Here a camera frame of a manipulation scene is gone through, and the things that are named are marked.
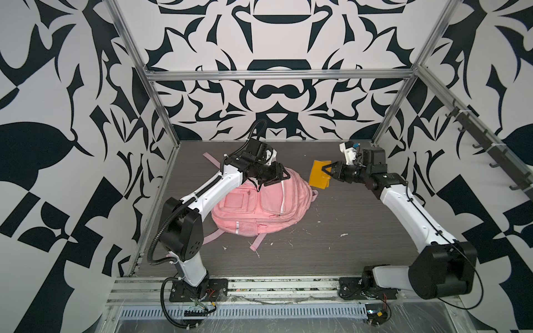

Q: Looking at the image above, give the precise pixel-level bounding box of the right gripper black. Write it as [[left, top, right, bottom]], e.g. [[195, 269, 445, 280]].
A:
[[323, 161, 371, 186]]

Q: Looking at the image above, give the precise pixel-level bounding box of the yellow sticky note pad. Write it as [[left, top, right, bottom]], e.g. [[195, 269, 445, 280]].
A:
[[308, 160, 331, 190]]

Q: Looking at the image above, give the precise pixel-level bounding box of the pink student backpack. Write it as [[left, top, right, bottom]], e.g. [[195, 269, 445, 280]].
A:
[[203, 168, 319, 251]]

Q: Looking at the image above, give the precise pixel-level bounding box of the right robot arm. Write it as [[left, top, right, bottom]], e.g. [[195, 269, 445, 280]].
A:
[[321, 141, 478, 299]]

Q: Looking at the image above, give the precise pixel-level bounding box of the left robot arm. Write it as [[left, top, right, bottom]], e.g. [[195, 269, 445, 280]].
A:
[[147, 138, 290, 287]]

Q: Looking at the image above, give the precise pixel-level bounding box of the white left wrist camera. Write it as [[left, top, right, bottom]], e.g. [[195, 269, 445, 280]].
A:
[[265, 148, 277, 165]]

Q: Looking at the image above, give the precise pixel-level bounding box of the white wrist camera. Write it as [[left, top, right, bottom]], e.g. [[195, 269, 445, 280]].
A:
[[340, 141, 360, 165], [265, 148, 277, 165]]

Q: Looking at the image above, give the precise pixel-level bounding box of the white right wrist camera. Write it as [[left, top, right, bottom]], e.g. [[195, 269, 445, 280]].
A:
[[340, 141, 360, 165]]

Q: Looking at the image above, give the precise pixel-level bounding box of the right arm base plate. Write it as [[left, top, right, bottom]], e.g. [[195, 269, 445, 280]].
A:
[[338, 277, 398, 301]]

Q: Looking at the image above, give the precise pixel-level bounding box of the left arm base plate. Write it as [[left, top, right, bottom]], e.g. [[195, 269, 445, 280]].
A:
[[169, 278, 228, 302]]

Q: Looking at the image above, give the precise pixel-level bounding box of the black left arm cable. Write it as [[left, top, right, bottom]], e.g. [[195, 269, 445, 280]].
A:
[[146, 119, 268, 330]]

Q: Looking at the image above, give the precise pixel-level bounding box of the wall hook rack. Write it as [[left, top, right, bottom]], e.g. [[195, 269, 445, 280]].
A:
[[446, 99, 532, 201]]

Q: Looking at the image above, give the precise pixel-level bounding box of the aluminium front rail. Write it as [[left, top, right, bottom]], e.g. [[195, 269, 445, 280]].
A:
[[105, 273, 459, 307]]

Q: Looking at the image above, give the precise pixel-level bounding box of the white perforated cable duct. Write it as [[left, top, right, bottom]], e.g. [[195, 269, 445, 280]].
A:
[[118, 303, 368, 321]]

